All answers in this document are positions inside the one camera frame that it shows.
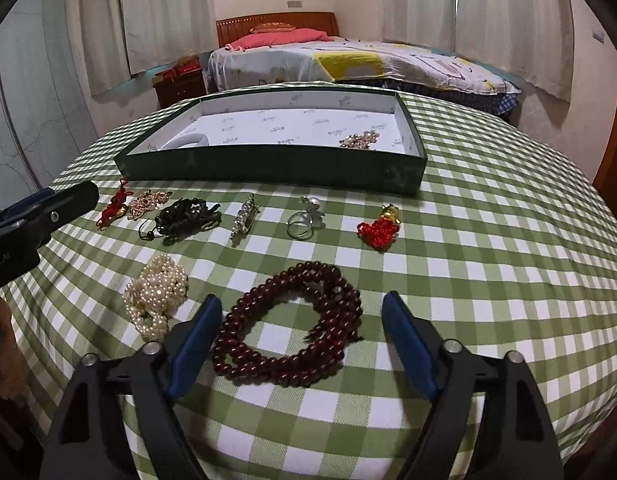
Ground black cord bracelet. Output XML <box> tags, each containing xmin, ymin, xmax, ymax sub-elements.
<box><xmin>138</xmin><ymin>198</ymin><xmax>223</xmax><ymax>246</ymax></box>

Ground narrow cream curtain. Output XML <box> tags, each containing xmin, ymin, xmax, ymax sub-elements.
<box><xmin>78</xmin><ymin>0</ymin><xmax>130</xmax><ymax>98</ymax></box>

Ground brown wooden door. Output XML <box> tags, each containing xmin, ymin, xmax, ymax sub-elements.
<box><xmin>591</xmin><ymin>60</ymin><xmax>617</xmax><ymax>241</ymax></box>

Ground gold pearl flower brooch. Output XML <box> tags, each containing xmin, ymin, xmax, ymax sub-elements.
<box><xmin>338</xmin><ymin>130</ymin><xmax>381</xmax><ymax>152</ymax></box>

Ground silver pearl ring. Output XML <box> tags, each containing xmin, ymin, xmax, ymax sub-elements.
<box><xmin>287</xmin><ymin>196</ymin><xmax>326</xmax><ymax>240</ymax></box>

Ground long red knot charm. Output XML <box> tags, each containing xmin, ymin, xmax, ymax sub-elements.
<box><xmin>96</xmin><ymin>178</ymin><xmax>134</xmax><ymax>231</ymax></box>

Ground wide cream window curtain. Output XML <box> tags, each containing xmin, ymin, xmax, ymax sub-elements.
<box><xmin>117</xmin><ymin>0</ymin><xmax>212</xmax><ymax>78</ymax></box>

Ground frosted glass wardrobe door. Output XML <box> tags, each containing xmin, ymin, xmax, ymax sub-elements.
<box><xmin>0</xmin><ymin>0</ymin><xmax>100</xmax><ymax>213</ymax></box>

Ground wooden bed headboard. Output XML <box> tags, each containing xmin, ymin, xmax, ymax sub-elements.
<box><xmin>216</xmin><ymin>11</ymin><xmax>337</xmax><ymax>48</ymax></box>

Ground gold chain bracelet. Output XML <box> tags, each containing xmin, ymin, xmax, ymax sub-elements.
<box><xmin>126</xmin><ymin>189</ymin><xmax>173</xmax><ymax>221</ymax></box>

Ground pink pillow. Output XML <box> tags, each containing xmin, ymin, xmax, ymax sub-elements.
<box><xmin>226</xmin><ymin>28</ymin><xmax>334</xmax><ymax>53</ymax></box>

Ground dark green shallow box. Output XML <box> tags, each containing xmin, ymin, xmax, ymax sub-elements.
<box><xmin>113</xmin><ymin>86</ymin><xmax>429</xmax><ymax>197</ymax></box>

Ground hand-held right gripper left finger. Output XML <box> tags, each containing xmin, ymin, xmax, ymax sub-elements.
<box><xmin>41</xmin><ymin>294</ymin><xmax>224</xmax><ymax>480</ymax></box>

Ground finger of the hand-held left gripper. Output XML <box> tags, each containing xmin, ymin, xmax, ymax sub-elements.
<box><xmin>0</xmin><ymin>181</ymin><xmax>100</xmax><ymax>248</ymax></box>
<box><xmin>0</xmin><ymin>187</ymin><xmax>56</xmax><ymax>231</ymax></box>

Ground green checked tablecloth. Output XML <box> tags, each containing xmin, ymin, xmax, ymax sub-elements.
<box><xmin>0</xmin><ymin>80</ymin><xmax>617</xmax><ymax>480</ymax></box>

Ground bed with patterned cover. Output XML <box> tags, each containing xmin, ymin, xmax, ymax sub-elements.
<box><xmin>207</xmin><ymin>37</ymin><xmax>521</xmax><ymax>97</ymax></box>

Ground long cream curtain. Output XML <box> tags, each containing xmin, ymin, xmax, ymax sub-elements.
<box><xmin>453</xmin><ymin>0</ymin><xmax>575</xmax><ymax>104</ymax></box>

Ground rhinestone hair clip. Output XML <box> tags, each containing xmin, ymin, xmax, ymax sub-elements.
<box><xmin>231</xmin><ymin>192</ymin><xmax>260</xmax><ymax>247</ymax></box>

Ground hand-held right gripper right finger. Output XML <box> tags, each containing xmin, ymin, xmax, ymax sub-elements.
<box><xmin>382</xmin><ymin>290</ymin><xmax>561</xmax><ymax>480</ymax></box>

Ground red gift boxes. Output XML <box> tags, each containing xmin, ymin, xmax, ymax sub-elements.
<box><xmin>155</xmin><ymin>56</ymin><xmax>202</xmax><ymax>81</ymax></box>

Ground white pearl necklace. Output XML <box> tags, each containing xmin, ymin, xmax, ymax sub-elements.
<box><xmin>121</xmin><ymin>254</ymin><xmax>190</xmax><ymax>343</ymax></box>

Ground dark red bead necklace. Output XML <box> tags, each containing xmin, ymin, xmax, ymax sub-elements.
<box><xmin>211</xmin><ymin>261</ymin><xmax>364</xmax><ymax>388</ymax></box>

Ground white translucent bangle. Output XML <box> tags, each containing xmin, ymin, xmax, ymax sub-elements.
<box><xmin>161</xmin><ymin>133</ymin><xmax>209</xmax><ymax>151</ymax></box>

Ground dark wooden nightstand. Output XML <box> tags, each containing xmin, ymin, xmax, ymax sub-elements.
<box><xmin>153</xmin><ymin>67</ymin><xmax>206</xmax><ymax>109</ymax></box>

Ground red knot gold gourd charm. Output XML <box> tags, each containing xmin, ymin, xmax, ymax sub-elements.
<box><xmin>357</xmin><ymin>204</ymin><xmax>403</xmax><ymax>251</ymax></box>

